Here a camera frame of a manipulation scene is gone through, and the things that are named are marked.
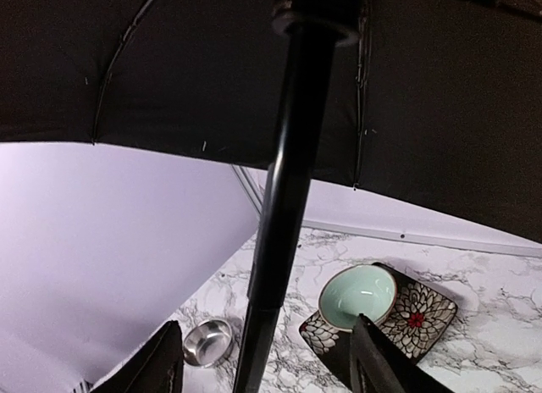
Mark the small stainless steel bowl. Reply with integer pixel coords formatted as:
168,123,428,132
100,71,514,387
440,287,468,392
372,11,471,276
183,318,234,368

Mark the celadon green ceramic bowl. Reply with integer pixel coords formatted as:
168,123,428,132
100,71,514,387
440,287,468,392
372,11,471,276
318,264,398,332

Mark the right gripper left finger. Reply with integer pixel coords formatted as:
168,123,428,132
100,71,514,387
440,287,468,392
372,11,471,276
110,321,184,392

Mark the pink and black umbrella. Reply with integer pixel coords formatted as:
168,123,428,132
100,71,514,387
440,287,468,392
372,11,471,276
1,0,541,392

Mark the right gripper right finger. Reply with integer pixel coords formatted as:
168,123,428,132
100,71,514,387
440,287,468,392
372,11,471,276
349,314,452,393

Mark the black floral square plate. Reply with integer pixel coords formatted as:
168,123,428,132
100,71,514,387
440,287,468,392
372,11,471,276
299,263,457,379

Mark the left aluminium frame post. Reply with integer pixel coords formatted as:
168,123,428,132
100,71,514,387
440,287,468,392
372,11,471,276
231,165,263,216

